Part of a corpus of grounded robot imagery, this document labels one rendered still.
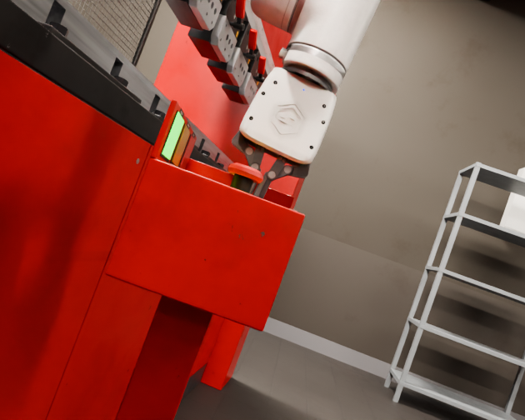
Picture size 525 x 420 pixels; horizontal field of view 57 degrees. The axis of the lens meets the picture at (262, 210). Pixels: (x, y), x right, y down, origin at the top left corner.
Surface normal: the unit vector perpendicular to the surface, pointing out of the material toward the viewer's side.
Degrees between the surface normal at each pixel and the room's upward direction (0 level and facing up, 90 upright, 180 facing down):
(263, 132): 90
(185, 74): 90
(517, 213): 90
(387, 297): 90
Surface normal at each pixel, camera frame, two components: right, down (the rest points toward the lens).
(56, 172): 0.93, 0.33
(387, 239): -0.08, -0.07
